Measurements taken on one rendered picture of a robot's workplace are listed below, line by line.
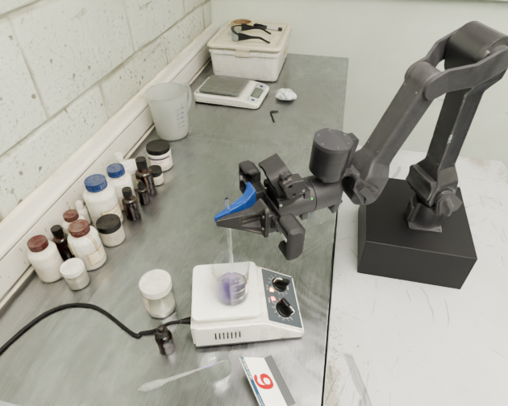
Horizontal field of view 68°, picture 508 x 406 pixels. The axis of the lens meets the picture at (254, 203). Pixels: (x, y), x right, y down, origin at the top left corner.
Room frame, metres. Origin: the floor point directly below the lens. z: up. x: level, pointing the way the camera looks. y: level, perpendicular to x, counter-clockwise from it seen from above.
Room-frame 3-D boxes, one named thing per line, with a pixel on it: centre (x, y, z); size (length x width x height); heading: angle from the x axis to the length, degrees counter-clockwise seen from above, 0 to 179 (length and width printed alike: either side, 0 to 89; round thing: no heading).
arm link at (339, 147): (0.49, -0.14, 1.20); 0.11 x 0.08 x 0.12; 109
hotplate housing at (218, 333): (0.42, 0.03, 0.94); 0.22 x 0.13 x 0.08; 96
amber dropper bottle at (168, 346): (0.35, 0.16, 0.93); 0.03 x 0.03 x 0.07
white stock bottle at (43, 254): (0.53, 0.43, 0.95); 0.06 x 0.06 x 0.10
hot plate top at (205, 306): (0.42, 0.05, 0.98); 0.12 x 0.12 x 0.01; 6
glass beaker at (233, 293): (0.41, 0.04, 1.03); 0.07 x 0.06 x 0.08; 111
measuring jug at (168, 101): (1.14, 0.26, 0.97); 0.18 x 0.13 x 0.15; 147
